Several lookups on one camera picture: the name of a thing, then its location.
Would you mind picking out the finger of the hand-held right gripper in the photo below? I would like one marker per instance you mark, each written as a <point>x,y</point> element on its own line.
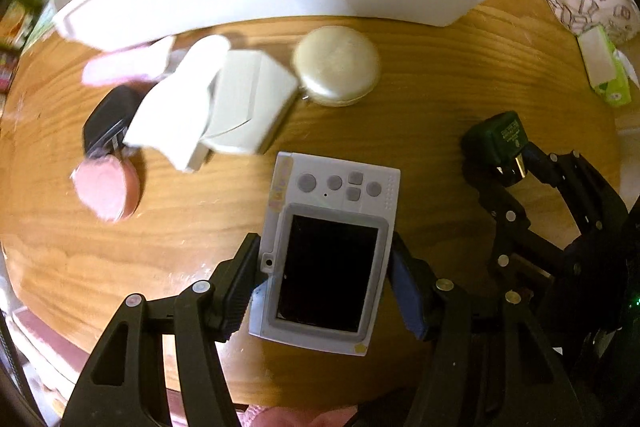
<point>565,177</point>
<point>505,217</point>

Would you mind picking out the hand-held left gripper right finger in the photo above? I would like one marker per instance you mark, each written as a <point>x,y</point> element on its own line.
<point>407,292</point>

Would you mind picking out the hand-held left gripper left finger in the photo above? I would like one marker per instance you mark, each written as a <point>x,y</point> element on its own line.
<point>240,287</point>

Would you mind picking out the dark green plug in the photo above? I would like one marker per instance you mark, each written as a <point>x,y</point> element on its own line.
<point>500,137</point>

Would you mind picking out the white handheld game console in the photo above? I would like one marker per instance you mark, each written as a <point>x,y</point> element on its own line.
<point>330,272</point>

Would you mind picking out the beige plastic box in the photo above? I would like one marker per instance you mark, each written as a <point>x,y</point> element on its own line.
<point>245,97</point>

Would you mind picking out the black charger plug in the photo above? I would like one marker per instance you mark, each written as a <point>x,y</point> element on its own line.
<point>107,117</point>

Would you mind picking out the round gold compact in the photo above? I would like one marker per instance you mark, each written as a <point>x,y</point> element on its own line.
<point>335,62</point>

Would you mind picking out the pink ribbed hair roller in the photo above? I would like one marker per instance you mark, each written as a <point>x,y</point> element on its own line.
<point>120,69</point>

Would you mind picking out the green tissue pack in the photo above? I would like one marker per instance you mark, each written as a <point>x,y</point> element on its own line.
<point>607,77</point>

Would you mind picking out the pink cloth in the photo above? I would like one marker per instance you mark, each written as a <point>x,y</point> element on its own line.
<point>300,418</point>

